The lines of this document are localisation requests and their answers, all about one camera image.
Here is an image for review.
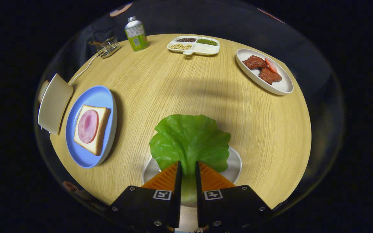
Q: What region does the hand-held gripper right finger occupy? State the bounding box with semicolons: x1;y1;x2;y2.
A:
195;161;273;232

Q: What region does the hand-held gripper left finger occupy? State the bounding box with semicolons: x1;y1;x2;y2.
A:
110;161;183;232

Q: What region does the green lettuce leaf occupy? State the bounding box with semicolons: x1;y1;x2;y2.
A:
149;114;232;204

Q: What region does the white curved plate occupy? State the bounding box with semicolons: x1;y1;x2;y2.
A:
141;146;243;207

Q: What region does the white bread slice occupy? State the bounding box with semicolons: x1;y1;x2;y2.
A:
73;104;111;156

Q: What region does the pink ham slice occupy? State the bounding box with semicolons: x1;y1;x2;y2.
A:
77;109;99;144

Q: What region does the blue round plate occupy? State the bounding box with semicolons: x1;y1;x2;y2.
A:
65;85;118;169

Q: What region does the brown meat piece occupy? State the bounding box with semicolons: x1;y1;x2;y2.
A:
242;55;268;70
259;67;283;85

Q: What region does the white oval meat plate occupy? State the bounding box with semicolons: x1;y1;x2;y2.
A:
236;49;294;96

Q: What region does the white divided snack tray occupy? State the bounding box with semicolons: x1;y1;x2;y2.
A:
167;35;220;59

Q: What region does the red tomato slice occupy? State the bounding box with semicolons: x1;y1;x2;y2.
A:
265;58;278;73

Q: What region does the cream toaster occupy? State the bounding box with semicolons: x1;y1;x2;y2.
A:
37;73;74;135

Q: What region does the pile of green beans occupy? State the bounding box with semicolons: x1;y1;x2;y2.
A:
196;38;218;46

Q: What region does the green label metal bottle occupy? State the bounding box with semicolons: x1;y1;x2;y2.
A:
124;16;149;52

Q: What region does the white power cable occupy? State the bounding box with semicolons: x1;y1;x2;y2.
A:
68;53;100;86

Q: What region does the metal wire basket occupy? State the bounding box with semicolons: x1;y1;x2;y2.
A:
96;36;121;59

